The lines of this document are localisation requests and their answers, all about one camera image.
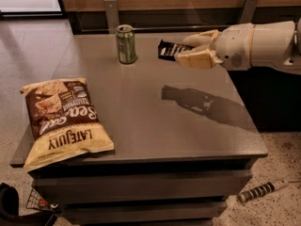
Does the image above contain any grey drawer cabinet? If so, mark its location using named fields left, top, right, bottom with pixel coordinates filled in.
left=32, top=34, right=267, bottom=226

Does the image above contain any black wire basket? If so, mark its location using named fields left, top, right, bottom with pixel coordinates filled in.
left=25, top=188, right=60, bottom=212

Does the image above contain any left metal bracket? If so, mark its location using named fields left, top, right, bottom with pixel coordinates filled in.
left=104, top=0, right=119, bottom=34

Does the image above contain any wooden wall counter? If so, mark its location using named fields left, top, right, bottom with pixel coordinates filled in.
left=58, top=0, right=301, bottom=34

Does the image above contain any striped cylinder on floor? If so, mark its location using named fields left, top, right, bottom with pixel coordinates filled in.
left=237, top=179, right=289, bottom=203

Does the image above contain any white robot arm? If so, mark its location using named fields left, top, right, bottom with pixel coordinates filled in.
left=175, top=21, right=301, bottom=75

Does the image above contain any green soda can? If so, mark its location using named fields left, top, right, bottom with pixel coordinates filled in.
left=116, top=24, right=136, bottom=64

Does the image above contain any brown Late July chip bag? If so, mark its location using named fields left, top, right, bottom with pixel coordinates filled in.
left=21, top=77, right=114, bottom=172

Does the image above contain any metal bracket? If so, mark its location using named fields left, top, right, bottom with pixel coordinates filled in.
left=104, top=0, right=119, bottom=34
left=238, top=0, right=259, bottom=24

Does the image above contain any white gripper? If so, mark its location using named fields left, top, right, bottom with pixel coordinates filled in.
left=174, top=23, right=254, bottom=71

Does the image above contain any right metal bracket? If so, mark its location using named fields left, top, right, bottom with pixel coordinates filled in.
left=238, top=0, right=259, bottom=24

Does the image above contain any black curved object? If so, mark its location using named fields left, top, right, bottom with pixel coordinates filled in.
left=0, top=182, right=58, bottom=226

